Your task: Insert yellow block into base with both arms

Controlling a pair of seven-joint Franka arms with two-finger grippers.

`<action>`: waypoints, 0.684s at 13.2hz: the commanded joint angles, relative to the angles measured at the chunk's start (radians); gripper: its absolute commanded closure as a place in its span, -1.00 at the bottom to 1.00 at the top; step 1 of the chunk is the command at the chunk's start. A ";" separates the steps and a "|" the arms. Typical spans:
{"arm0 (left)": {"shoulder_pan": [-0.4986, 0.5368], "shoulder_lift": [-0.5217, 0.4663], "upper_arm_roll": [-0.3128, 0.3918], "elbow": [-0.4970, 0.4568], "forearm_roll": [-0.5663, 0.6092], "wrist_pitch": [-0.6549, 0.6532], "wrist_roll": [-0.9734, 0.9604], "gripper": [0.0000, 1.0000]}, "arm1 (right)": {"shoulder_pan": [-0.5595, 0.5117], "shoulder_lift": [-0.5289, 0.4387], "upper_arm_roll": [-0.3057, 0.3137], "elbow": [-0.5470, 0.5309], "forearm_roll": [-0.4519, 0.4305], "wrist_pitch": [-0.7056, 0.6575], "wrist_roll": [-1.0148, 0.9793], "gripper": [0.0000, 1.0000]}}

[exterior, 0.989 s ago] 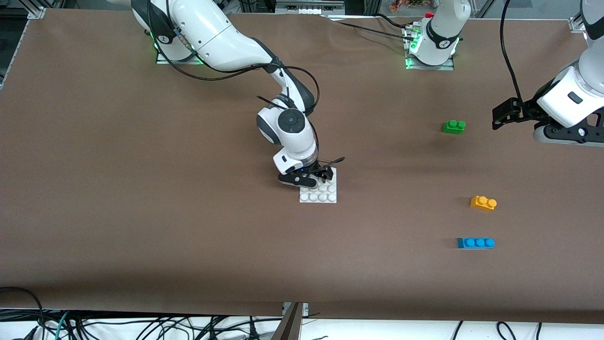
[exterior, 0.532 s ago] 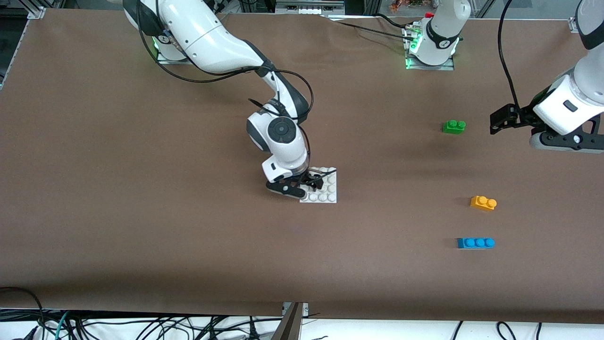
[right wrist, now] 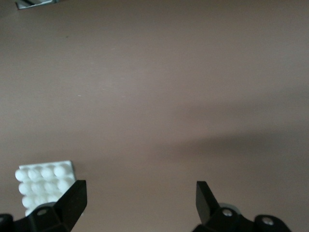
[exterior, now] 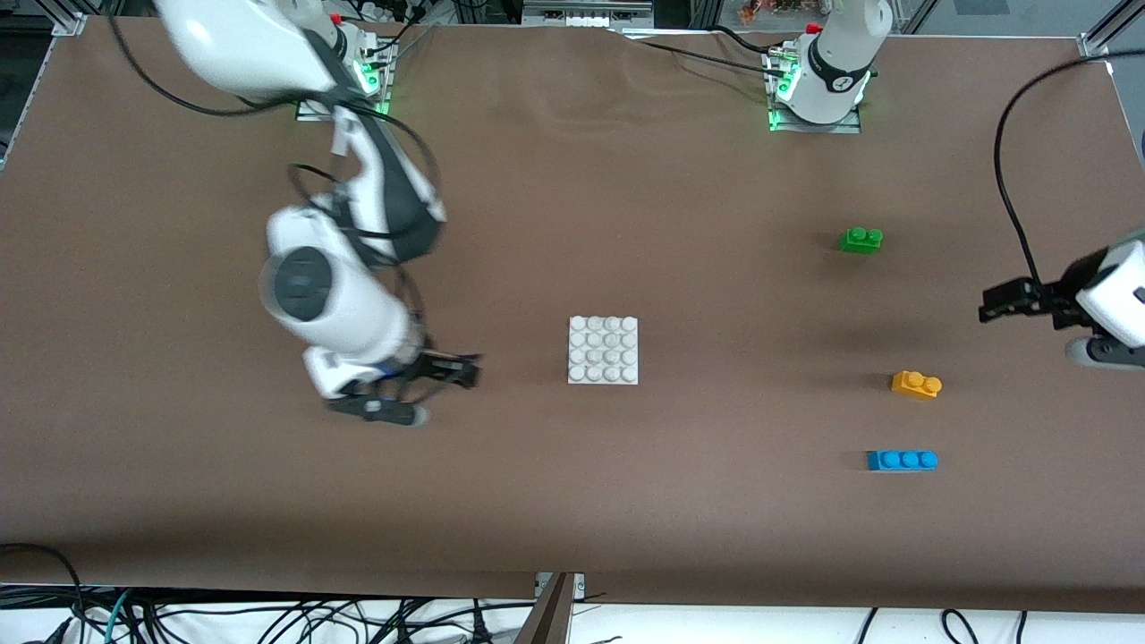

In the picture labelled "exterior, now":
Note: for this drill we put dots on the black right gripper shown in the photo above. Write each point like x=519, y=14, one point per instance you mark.
x=436, y=367

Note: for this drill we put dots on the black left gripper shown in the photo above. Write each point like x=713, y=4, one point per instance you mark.
x=1058, y=297

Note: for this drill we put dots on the yellow two-stud block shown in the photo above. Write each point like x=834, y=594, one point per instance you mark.
x=916, y=384

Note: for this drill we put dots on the white studded base plate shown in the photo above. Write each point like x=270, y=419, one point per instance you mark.
x=604, y=351

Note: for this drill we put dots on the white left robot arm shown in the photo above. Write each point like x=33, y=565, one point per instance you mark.
x=1118, y=295

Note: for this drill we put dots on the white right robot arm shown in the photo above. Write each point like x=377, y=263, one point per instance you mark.
x=358, y=304

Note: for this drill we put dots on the green two-stud block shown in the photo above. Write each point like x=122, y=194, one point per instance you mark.
x=860, y=240

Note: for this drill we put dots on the blue three-stud block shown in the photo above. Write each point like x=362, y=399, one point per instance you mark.
x=902, y=461

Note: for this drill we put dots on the brown table cover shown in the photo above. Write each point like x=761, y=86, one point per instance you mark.
x=572, y=465

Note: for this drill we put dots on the aluminium corner profile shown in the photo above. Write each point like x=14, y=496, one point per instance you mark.
x=72, y=18
x=1105, y=36

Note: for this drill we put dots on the metal table edge bracket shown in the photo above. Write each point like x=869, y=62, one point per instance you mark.
x=556, y=608

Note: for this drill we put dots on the aluminium frame rail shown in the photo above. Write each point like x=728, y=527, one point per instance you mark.
x=586, y=12

